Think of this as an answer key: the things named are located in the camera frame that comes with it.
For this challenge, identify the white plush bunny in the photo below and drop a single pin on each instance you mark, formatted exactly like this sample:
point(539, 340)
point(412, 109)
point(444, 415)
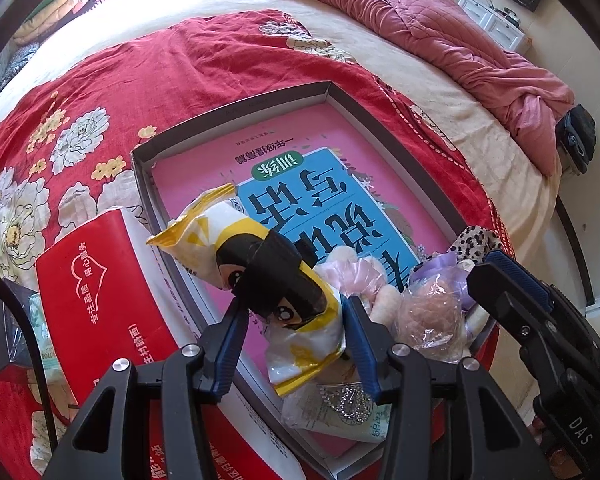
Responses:
point(340, 405)

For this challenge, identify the green tissue packet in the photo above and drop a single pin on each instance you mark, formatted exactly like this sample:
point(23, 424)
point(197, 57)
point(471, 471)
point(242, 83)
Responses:
point(45, 355)

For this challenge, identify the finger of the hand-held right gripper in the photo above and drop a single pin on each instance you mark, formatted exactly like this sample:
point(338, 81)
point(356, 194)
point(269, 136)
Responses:
point(510, 267)

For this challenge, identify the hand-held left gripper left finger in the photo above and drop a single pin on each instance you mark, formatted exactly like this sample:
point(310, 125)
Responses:
point(225, 360)

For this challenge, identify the dark patterned pillow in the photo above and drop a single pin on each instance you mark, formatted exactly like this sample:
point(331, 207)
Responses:
point(10, 67)

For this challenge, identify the pink and blue book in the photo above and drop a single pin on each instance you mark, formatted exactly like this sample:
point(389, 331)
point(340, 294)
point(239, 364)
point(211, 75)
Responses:
point(330, 200)

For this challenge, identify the stack of folded blankets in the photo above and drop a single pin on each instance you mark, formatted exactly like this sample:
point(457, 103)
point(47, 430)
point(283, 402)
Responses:
point(55, 20)

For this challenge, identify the yellow snack packet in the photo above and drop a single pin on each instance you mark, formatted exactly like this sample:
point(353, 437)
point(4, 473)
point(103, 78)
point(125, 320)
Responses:
point(215, 230)

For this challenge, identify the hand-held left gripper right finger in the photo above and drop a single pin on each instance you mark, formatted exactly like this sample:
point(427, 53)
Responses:
point(365, 360)

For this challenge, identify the leopard print scrunchie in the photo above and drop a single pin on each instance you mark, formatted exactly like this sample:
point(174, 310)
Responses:
point(472, 242)

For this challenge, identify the white cabinet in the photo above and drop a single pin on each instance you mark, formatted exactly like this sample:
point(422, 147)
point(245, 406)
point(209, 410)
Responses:
point(485, 15)

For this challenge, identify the light green soft packet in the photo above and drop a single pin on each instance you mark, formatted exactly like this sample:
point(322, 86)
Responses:
point(376, 427)

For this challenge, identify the red and white box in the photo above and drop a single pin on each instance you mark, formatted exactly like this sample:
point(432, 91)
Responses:
point(105, 285)

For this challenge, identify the person's right hand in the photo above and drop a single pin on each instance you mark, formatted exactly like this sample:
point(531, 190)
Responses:
point(560, 462)

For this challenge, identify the pink fluffy ball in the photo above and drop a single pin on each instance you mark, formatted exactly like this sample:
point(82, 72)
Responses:
point(430, 315)

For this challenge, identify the red floral blanket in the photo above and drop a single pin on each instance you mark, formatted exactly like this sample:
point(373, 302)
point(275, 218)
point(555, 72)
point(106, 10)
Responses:
point(130, 70)

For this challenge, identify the purple ribbon bow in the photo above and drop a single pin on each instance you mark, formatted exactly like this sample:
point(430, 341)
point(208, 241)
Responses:
point(442, 262)

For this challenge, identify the grey shallow cardboard box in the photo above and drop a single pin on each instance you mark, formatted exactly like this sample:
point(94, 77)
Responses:
point(230, 125)

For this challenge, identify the black bag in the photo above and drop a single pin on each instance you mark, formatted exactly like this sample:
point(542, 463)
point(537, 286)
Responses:
point(575, 135)

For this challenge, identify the pink quilt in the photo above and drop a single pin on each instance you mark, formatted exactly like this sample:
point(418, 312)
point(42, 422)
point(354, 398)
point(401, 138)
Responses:
point(430, 20)

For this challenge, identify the dark blue box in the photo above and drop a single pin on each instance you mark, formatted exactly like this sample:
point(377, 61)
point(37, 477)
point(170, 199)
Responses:
point(7, 330)

